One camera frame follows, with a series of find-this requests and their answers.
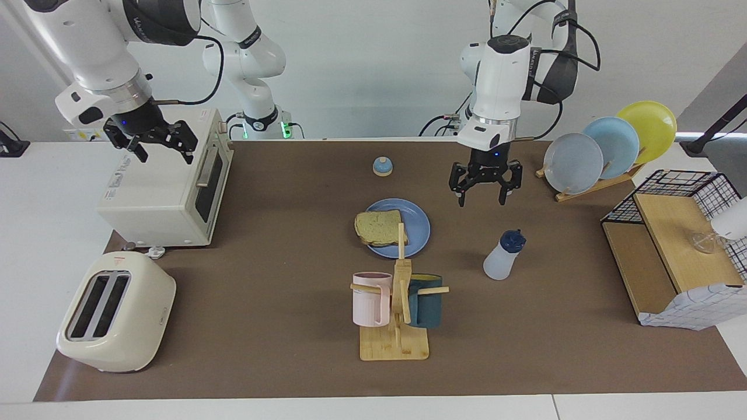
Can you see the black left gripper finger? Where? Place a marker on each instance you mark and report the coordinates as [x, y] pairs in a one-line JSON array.
[[458, 178], [513, 178]]

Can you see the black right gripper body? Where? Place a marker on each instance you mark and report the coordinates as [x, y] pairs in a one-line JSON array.
[[135, 119]]

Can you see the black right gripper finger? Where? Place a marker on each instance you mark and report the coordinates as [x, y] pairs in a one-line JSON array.
[[124, 139], [185, 140]]

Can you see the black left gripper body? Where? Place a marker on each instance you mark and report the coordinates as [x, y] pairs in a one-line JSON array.
[[489, 160]]

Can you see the seasoning bottle with navy cap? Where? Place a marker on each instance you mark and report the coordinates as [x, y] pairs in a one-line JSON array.
[[499, 262]]

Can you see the toast bread slice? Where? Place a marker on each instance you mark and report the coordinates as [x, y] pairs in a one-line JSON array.
[[379, 227]]

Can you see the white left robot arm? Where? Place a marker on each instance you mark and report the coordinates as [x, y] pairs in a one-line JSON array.
[[502, 76]]

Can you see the grey plate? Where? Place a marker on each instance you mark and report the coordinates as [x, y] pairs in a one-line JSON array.
[[575, 166]]

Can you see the blue round plate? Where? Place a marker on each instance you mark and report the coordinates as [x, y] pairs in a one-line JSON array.
[[417, 227]]

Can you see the wooden plate rack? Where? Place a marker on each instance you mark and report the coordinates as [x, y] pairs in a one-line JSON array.
[[595, 185]]

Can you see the light blue plate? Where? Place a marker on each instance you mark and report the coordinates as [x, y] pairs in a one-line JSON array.
[[618, 146]]

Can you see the yellow plate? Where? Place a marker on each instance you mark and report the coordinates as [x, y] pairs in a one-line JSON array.
[[653, 128]]

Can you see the white power strip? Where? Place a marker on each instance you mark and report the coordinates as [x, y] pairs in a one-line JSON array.
[[79, 135]]

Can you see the white toaster oven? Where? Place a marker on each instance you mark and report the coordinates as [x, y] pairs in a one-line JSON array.
[[152, 198]]

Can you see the small blue call bell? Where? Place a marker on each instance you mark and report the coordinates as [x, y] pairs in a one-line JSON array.
[[383, 168]]

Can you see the black clamp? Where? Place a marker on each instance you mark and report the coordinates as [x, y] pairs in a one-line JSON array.
[[11, 147]]

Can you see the dark teal mug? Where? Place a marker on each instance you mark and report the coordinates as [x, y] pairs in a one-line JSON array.
[[426, 306]]

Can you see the pink ribbed mug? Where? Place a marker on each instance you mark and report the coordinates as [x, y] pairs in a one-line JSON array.
[[367, 303]]

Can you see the brown table mat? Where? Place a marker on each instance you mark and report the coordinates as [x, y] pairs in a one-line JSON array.
[[280, 262]]

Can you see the wooden shelf box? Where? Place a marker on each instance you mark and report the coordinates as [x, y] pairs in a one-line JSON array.
[[671, 233]]

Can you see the wooden mug rack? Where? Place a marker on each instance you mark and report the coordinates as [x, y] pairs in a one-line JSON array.
[[394, 347]]

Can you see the cream two-slot toaster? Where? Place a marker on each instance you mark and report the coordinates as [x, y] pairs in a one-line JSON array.
[[134, 326]]

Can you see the clear glass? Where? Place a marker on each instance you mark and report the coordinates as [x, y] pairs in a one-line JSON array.
[[705, 242]]

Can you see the white checked cloth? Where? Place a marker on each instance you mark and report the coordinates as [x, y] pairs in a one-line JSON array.
[[688, 306]]

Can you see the white cylinder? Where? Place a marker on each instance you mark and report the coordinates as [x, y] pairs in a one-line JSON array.
[[732, 224]]

